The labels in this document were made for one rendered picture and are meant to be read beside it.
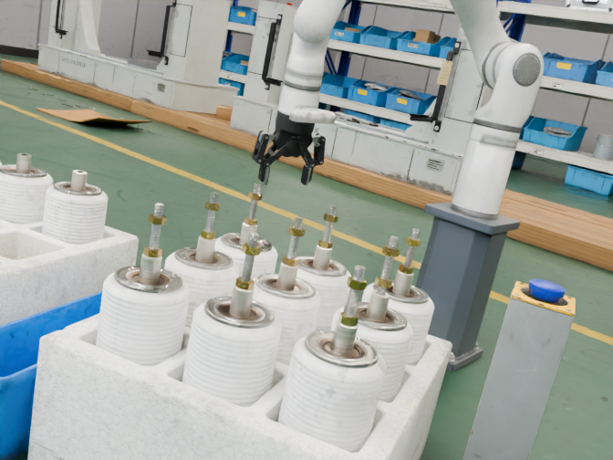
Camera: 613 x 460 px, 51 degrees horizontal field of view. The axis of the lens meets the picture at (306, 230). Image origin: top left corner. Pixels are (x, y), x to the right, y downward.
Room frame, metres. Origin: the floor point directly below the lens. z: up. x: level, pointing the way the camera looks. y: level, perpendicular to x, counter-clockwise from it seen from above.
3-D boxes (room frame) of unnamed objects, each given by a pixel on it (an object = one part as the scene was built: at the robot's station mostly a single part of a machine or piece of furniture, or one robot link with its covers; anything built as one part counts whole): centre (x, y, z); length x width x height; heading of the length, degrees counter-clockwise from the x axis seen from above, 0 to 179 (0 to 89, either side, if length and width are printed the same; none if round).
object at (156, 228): (0.69, 0.16, 0.30); 0.01 x 0.01 x 0.08
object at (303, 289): (0.76, 0.01, 0.25); 0.08 x 0.08 x 0.01
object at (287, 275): (0.76, 0.01, 0.26); 0.02 x 0.02 x 0.03
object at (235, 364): (0.64, 0.05, 0.16); 0.10 x 0.10 x 0.18
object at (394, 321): (0.71, -0.10, 0.25); 0.08 x 0.08 x 0.01
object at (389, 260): (0.71, -0.10, 0.31); 0.01 x 0.01 x 0.08
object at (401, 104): (6.34, -0.77, 0.36); 0.50 x 0.38 x 0.21; 144
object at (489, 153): (1.27, -0.32, 0.39); 0.09 x 0.09 x 0.17; 54
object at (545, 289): (0.73, -0.29, 0.32); 0.04 x 0.04 x 0.02
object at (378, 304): (0.71, -0.10, 0.26); 0.02 x 0.02 x 0.03
